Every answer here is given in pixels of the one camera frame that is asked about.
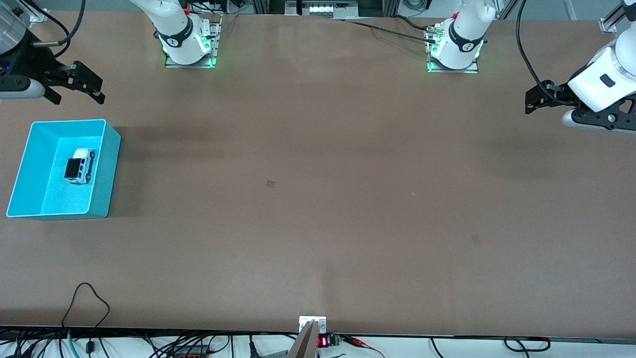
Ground white jeep toy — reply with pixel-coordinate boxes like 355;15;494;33
64;148;96;185

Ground aluminium corner profile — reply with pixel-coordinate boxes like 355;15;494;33
599;0;633;34
20;0;51;24

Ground turquoise plastic bin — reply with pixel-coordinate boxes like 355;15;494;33
6;118;122;219

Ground lit control box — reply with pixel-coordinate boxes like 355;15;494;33
286;0;359;19

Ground red alligator clip lead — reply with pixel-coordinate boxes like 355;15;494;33
347;335;386;358

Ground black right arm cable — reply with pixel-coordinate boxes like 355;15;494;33
20;0;87;48

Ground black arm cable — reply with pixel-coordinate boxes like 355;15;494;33
20;0;87;48
516;0;570;105

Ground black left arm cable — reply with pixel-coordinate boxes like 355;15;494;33
516;0;570;105

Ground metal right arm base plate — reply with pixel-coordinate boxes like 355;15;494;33
165;15;222;69

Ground short black base cable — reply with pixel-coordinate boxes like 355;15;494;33
393;15;433;31

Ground long black base cable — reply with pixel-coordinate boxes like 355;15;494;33
332;18;438;44

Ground thin black looped cable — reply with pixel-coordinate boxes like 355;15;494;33
62;282;110;358

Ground black coiled cable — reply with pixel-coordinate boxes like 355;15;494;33
503;337;551;353

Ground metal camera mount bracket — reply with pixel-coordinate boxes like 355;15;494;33
287;316;327;358

